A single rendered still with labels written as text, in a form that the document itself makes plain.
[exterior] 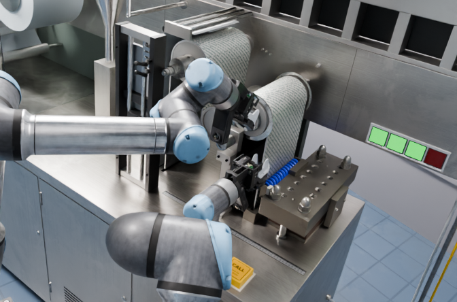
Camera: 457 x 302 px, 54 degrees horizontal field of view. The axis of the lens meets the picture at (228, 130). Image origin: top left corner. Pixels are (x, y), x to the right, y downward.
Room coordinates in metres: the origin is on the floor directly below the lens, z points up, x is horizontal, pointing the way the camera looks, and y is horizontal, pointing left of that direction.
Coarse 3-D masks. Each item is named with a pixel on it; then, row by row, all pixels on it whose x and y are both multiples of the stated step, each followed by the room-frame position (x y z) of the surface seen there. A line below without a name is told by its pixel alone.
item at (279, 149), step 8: (296, 120) 1.31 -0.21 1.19; (288, 128) 1.27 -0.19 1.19; (296, 128) 1.32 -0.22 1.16; (272, 136) 1.18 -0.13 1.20; (280, 136) 1.23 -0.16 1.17; (288, 136) 1.28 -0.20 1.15; (296, 136) 1.34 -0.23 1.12; (272, 144) 1.19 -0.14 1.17; (280, 144) 1.24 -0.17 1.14; (288, 144) 1.30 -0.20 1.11; (296, 144) 1.35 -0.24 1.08; (264, 152) 1.16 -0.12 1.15; (272, 152) 1.20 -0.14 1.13; (280, 152) 1.25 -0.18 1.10; (288, 152) 1.31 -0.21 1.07; (264, 160) 1.16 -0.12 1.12; (272, 160) 1.21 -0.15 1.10; (280, 160) 1.26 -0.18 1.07; (288, 160) 1.32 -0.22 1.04; (272, 168) 1.22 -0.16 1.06; (280, 168) 1.28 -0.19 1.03
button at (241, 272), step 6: (234, 258) 0.94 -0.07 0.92; (234, 264) 0.92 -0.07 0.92; (240, 264) 0.92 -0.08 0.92; (234, 270) 0.90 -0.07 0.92; (240, 270) 0.90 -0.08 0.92; (246, 270) 0.90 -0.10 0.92; (252, 270) 0.91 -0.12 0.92; (234, 276) 0.87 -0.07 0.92; (240, 276) 0.88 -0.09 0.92; (246, 276) 0.88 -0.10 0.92; (234, 282) 0.86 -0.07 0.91; (240, 282) 0.86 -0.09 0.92
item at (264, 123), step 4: (256, 108) 1.17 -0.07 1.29; (260, 108) 1.16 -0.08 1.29; (260, 112) 1.16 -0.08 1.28; (264, 112) 1.15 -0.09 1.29; (260, 116) 1.16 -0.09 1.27; (264, 116) 1.15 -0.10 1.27; (264, 120) 1.15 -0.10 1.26; (236, 124) 1.20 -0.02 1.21; (260, 124) 1.16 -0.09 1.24; (264, 124) 1.15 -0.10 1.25; (240, 128) 1.19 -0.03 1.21; (260, 128) 1.15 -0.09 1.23; (264, 128) 1.15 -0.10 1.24; (244, 132) 1.18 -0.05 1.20; (248, 132) 1.17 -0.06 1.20; (252, 132) 1.17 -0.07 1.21; (256, 132) 1.16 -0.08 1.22; (260, 132) 1.15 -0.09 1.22; (252, 136) 1.17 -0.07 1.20
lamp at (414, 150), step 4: (412, 144) 1.24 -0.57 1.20; (416, 144) 1.24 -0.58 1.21; (408, 148) 1.25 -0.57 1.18; (412, 148) 1.24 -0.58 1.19; (416, 148) 1.24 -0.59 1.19; (420, 148) 1.23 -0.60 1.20; (424, 148) 1.22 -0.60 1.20; (408, 152) 1.25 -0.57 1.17; (412, 152) 1.24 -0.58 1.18; (416, 152) 1.23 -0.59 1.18; (420, 152) 1.23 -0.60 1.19; (412, 156) 1.24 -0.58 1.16; (416, 156) 1.23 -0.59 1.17; (420, 156) 1.23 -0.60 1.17; (420, 160) 1.22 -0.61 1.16
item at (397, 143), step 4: (392, 136) 1.28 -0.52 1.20; (396, 136) 1.27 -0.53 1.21; (392, 140) 1.28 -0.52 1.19; (396, 140) 1.27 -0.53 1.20; (400, 140) 1.26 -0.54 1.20; (404, 140) 1.26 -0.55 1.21; (388, 144) 1.28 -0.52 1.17; (392, 144) 1.27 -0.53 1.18; (396, 144) 1.27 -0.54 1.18; (400, 144) 1.26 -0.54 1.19; (404, 144) 1.26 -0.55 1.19; (392, 148) 1.27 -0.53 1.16; (396, 148) 1.26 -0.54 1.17; (400, 148) 1.26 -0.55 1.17
